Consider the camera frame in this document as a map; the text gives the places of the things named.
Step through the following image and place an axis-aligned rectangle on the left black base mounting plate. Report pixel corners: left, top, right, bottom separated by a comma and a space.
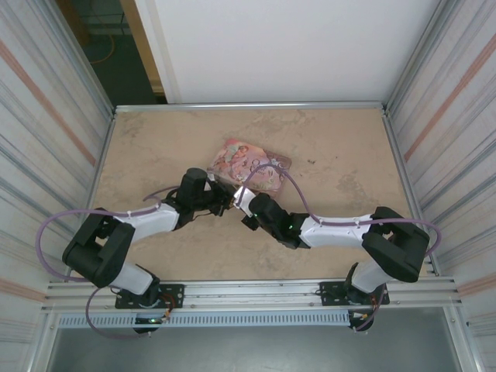
115, 283, 185, 310

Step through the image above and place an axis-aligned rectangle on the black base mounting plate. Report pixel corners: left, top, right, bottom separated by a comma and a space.
318, 281, 391, 308
115, 283, 185, 310

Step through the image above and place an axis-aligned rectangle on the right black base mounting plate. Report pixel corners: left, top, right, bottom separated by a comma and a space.
318, 281, 391, 308

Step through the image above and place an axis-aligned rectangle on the long aluminium base rail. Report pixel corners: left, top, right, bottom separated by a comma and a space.
44, 277, 464, 313

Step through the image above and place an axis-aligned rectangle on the aluminium table edge rail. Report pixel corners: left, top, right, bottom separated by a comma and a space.
114, 101, 388, 115

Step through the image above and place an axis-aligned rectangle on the white slotted cable duct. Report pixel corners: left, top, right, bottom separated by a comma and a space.
56, 312, 352, 329

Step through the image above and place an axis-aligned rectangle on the wooden door frame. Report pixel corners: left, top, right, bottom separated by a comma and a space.
119, 0, 166, 94

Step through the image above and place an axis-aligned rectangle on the orange cable on floor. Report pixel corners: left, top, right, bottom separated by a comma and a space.
91, 33, 118, 65

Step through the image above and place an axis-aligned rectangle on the aluminium frame post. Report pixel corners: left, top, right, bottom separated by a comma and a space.
50, 0, 117, 114
386, 0, 450, 112

